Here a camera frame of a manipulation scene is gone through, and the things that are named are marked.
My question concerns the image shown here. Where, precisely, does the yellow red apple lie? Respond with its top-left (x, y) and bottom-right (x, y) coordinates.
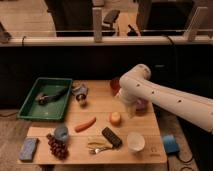
top-left (109, 112), bottom-right (121, 126)

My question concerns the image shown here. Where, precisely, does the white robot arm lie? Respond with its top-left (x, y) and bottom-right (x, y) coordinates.
top-left (118, 64), bottom-right (213, 134)

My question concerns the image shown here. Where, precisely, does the white cup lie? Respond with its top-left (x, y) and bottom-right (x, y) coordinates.
top-left (127, 132), bottom-right (145, 153)

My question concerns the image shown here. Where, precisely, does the metal cup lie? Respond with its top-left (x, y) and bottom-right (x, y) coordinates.
top-left (72, 84), bottom-right (88, 106)

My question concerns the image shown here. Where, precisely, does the blue grey cup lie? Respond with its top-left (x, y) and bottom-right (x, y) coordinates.
top-left (54, 124), bottom-right (69, 143)

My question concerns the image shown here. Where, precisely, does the purple bowl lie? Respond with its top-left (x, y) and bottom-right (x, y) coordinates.
top-left (136, 98), bottom-right (148, 111)

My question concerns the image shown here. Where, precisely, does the orange bowl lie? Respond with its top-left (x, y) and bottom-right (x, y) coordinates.
top-left (110, 77), bottom-right (120, 95)

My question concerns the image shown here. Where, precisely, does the black remote control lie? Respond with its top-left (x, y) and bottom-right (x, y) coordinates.
top-left (102, 127), bottom-right (122, 148)

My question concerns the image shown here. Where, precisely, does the blue foot pedal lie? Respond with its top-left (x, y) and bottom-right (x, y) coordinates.
top-left (163, 135), bottom-right (180, 154)

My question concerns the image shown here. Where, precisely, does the orange carrot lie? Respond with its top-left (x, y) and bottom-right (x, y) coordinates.
top-left (74, 117), bottom-right (96, 133)

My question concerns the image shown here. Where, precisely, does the green plastic tray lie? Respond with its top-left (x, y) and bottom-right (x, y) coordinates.
top-left (18, 77), bottom-right (73, 121)

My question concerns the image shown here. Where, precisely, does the bunch of red grapes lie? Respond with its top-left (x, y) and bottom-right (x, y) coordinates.
top-left (47, 134), bottom-right (68, 160)

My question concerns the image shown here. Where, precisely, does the black tool in tray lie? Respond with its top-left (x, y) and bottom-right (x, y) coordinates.
top-left (35, 87), bottom-right (68, 105)

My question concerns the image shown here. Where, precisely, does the blue sponge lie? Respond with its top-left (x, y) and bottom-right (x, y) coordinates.
top-left (19, 138), bottom-right (39, 162)

